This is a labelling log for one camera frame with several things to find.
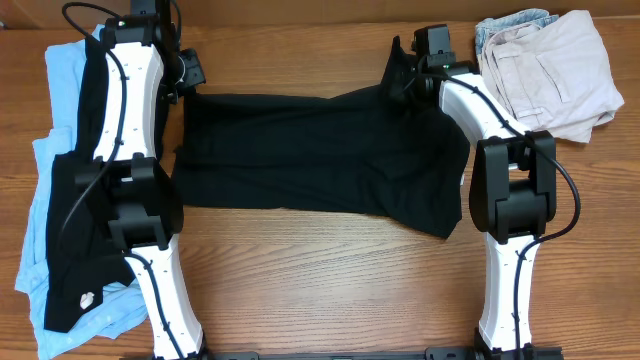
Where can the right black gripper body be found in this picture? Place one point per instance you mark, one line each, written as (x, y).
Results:
(411, 89)

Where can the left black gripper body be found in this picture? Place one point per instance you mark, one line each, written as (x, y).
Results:
(176, 87)

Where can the black t-shirt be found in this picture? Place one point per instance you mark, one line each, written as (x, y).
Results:
(377, 151)

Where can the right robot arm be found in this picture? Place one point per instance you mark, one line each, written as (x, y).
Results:
(512, 195)

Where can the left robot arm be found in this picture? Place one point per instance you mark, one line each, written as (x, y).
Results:
(129, 195)

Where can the folded denim garment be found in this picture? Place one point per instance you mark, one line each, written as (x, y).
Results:
(485, 29)

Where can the beige folded shorts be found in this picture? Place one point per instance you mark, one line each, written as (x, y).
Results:
(557, 78)

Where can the light blue shirt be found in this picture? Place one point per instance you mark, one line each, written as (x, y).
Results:
(123, 307)

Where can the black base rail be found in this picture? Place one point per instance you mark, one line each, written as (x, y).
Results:
(340, 355)

